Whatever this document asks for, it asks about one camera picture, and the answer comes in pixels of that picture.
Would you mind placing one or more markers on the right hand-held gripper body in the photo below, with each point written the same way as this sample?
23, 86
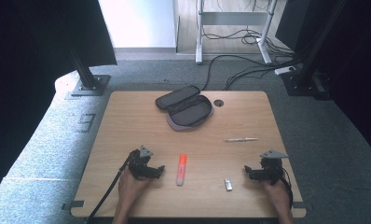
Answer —
271, 168

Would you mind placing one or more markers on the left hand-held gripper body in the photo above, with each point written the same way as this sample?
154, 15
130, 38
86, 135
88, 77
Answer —
139, 161

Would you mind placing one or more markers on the orange highlighter pen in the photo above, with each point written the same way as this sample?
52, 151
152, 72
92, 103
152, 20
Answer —
181, 171

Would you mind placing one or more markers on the silver pen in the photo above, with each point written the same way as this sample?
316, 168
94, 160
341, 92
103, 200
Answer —
241, 139

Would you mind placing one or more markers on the black zip pencil case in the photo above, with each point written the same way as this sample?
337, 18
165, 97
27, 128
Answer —
186, 110

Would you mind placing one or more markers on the person's left hand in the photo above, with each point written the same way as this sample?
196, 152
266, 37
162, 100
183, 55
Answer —
131, 189

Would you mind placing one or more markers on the person's right hand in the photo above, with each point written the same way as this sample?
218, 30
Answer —
278, 194

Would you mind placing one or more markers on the black round table grommet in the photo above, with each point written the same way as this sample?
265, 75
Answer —
218, 103

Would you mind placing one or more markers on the black metal stand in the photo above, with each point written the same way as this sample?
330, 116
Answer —
87, 79
308, 74

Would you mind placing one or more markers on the white power strip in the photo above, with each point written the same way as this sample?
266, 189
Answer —
284, 70

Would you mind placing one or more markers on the black curtain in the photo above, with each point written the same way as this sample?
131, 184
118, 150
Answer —
25, 62
357, 62

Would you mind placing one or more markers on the grey table bracket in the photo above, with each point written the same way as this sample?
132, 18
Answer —
73, 204

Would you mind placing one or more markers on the white desk frame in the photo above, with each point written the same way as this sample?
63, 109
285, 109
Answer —
233, 18

